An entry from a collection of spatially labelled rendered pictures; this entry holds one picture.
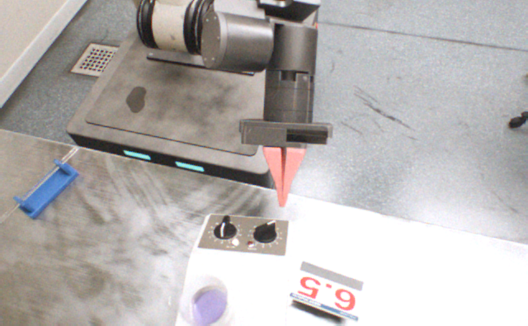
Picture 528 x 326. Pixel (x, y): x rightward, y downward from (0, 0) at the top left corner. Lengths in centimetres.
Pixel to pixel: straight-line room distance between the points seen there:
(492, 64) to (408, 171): 74
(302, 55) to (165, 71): 99
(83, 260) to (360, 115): 127
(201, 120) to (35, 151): 55
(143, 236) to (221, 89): 74
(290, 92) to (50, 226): 46
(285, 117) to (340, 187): 107
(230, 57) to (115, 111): 96
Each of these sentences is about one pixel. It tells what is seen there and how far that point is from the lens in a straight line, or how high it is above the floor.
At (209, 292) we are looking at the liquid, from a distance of 45.
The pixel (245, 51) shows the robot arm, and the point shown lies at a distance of 38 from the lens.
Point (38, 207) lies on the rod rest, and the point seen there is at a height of 76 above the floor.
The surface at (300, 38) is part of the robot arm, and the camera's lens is 41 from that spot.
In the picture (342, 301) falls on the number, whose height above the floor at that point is 78.
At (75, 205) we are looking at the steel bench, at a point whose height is 75.
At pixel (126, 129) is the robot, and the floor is 37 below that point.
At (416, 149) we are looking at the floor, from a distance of 161.
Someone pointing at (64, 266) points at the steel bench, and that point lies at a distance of 66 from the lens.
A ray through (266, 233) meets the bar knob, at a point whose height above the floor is 80.
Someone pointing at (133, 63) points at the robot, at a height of 37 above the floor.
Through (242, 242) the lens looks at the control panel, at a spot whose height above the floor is 81.
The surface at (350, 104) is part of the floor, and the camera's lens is 168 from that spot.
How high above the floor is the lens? 130
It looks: 57 degrees down
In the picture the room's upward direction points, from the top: 6 degrees counter-clockwise
